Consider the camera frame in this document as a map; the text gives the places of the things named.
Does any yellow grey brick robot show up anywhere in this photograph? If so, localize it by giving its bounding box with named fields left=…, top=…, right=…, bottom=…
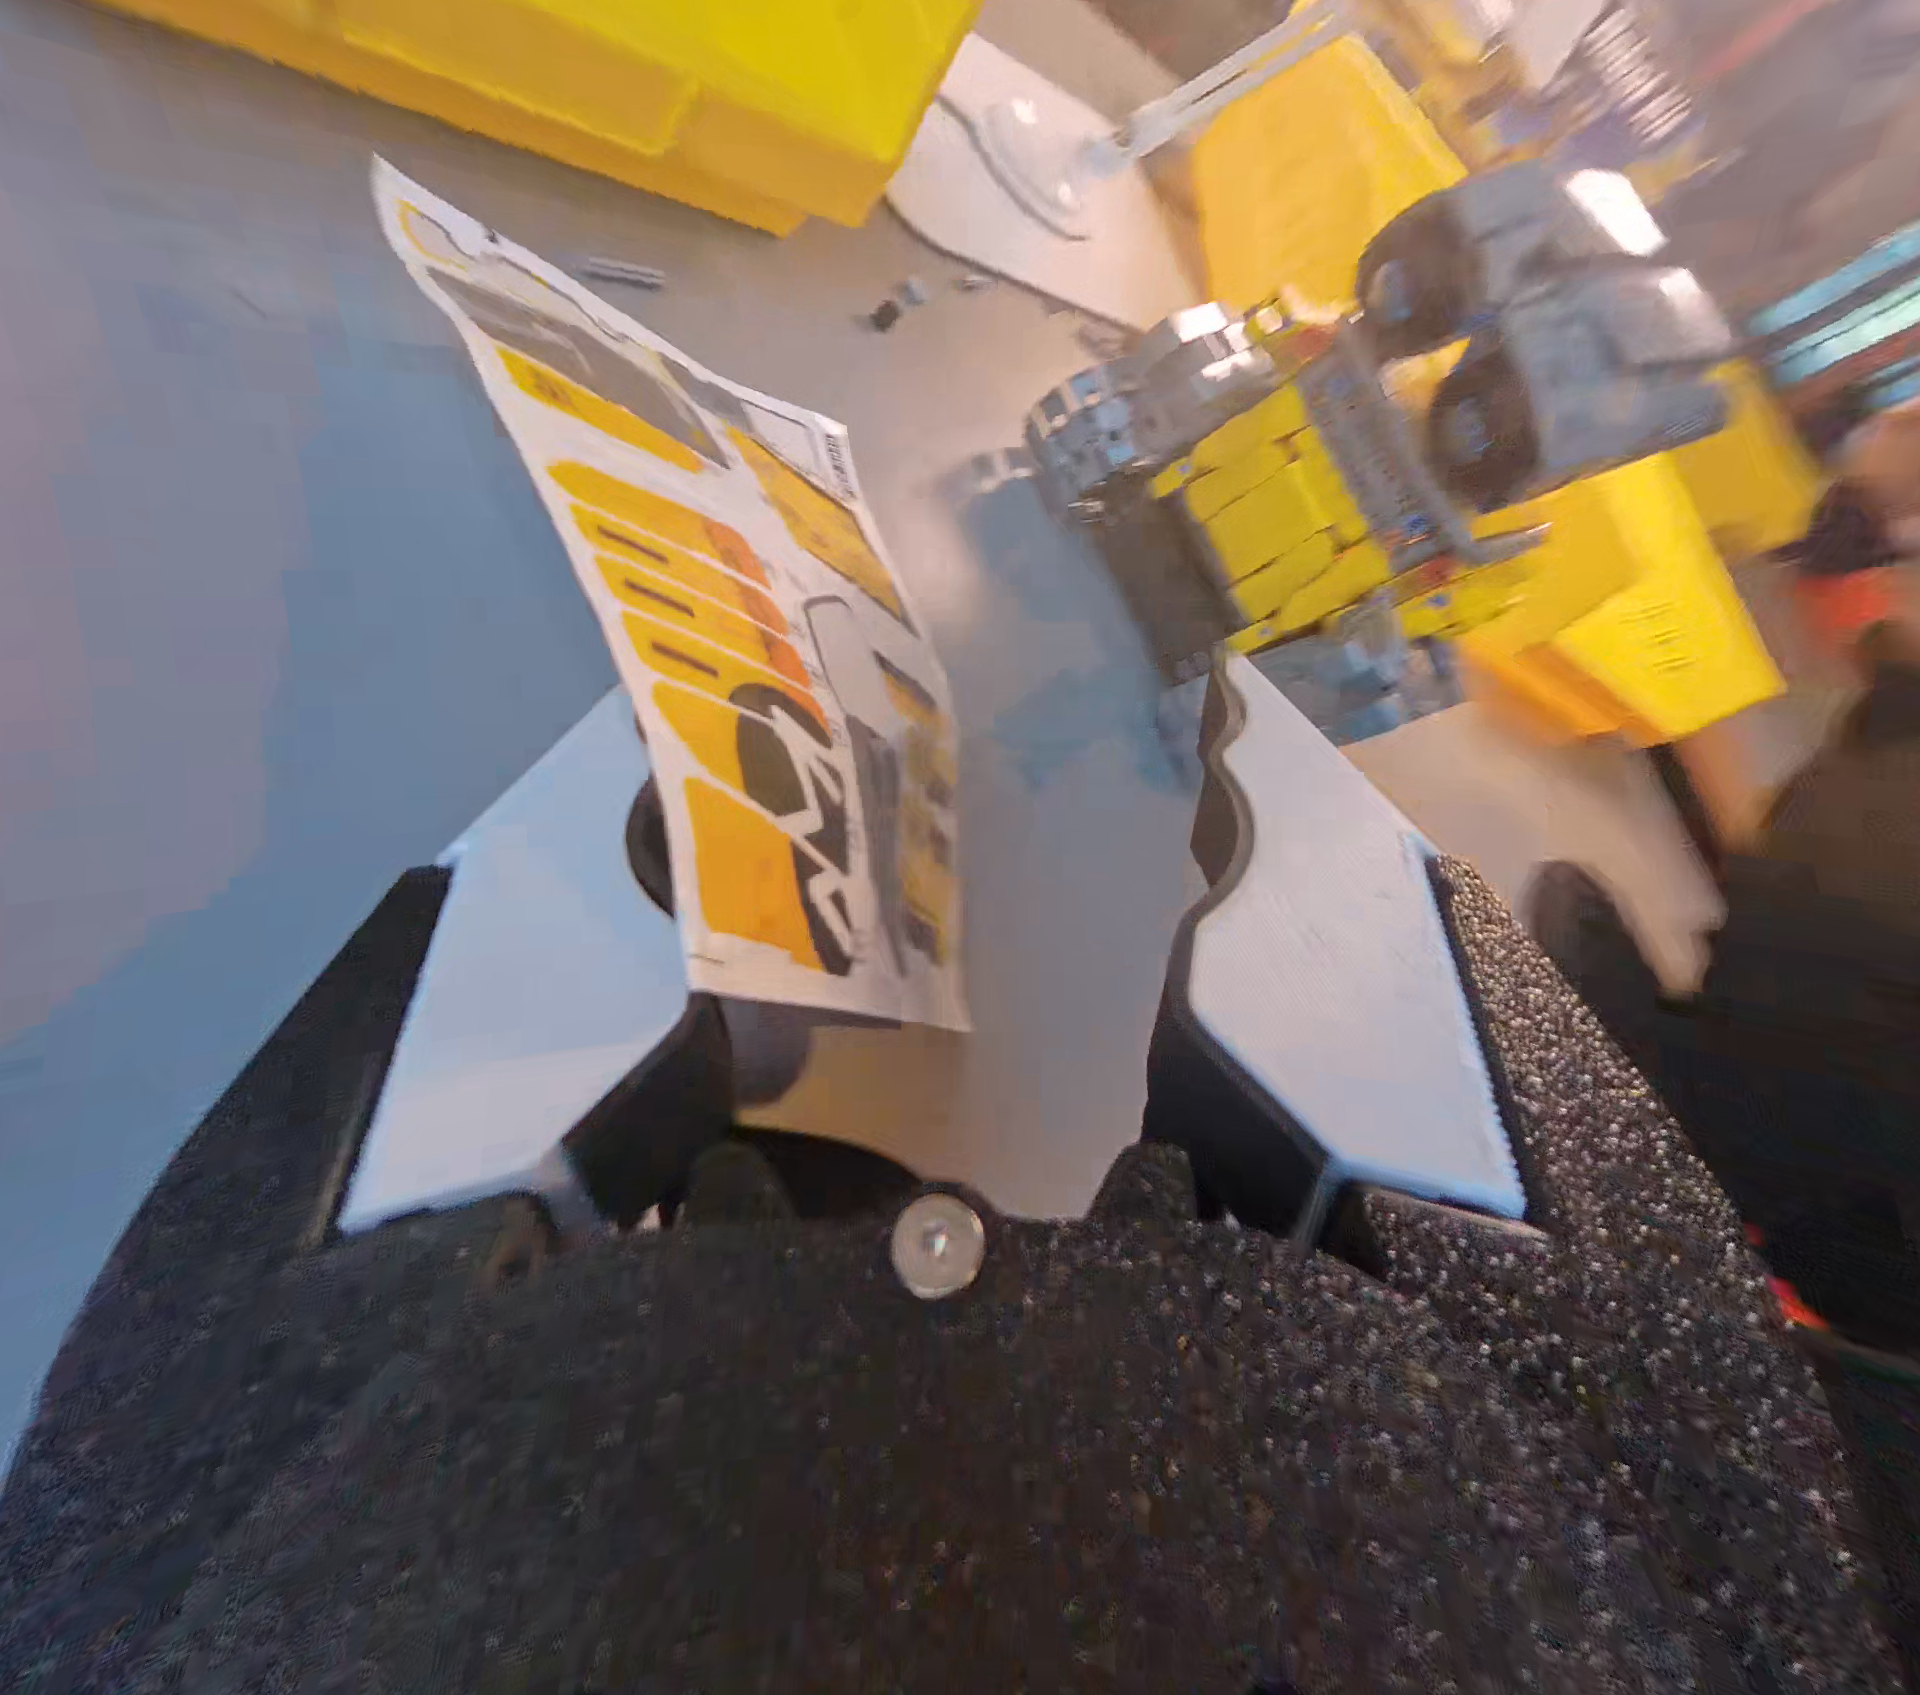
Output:
left=1027, top=163, right=1750, bottom=737

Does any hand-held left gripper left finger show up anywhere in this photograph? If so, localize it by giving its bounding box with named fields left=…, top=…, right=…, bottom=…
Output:
left=341, top=692, right=738, bottom=1239

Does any white sticker sheet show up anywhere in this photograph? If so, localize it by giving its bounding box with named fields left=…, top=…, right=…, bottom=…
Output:
left=373, top=156, right=974, bottom=1029

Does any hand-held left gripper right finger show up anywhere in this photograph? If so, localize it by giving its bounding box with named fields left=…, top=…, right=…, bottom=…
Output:
left=1145, top=652, right=1535, bottom=1245

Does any white booklet stand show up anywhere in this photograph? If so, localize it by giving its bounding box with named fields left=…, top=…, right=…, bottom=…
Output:
left=886, top=0, right=1503, bottom=334

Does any person's black hoodie torso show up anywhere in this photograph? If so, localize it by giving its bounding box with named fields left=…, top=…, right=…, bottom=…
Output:
left=1532, top=675, right=1920, bottom=1578

